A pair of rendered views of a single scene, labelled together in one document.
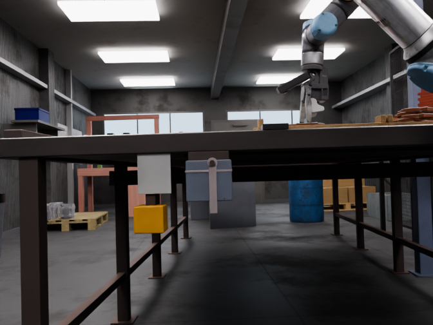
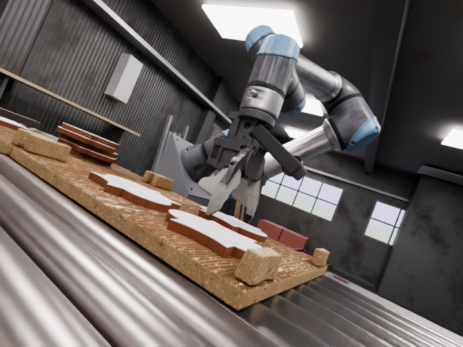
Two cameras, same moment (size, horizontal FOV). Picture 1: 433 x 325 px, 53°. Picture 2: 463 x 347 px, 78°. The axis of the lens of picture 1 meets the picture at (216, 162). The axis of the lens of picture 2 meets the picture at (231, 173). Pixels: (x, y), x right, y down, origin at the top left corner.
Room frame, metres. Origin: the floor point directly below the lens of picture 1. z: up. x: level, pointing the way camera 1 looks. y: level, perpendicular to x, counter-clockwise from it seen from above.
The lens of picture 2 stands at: (1.92, -0.08, 1.00)
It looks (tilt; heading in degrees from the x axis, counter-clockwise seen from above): 2 degrees up; 209
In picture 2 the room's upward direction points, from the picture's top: 22 degrees clockwise
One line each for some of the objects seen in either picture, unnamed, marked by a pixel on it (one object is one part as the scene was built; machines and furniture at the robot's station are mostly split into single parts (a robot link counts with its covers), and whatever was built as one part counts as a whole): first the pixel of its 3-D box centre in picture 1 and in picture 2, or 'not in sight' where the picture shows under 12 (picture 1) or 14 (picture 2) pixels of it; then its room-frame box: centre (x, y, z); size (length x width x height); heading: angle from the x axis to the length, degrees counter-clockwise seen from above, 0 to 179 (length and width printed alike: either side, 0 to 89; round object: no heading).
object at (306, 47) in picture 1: (313, 38); (273, 69); (1.46, -0.34, 1.24); 0.09 x 0.08 x 0.11; 2
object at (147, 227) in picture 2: (312, 131); (184, 216); (1.54, -0.35, 0.93); 0.41 x 0.35 x 0.02; 89
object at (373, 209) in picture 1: (387, 193); not in sight; (6.93, -2.72, 0.40); 0.82 x 0.68 x 0.79; 2
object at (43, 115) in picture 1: (32, 116); not in sight; (6.11, 2.59, 1.67); 0.45 x 0.34 x 0.18; 3
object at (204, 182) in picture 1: (209, 182); not in sight; (1.30, 0.02, 0.77); 0.14 x 0.11 x 0.18; 88
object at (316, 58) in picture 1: (312, 61); (260, 106); (1.47, -0.34, 1.16); 0.08 x 0.08 x 0.05
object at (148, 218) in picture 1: (150, 192); not in sight; (1.31, 0.20, 0.74); 0.09 x 0.08 x 0.24; 88
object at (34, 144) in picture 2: not in sight; (49, 148); (1.67, -0.54, 0.95); 0.06 x 0.02 x 0.03; 179
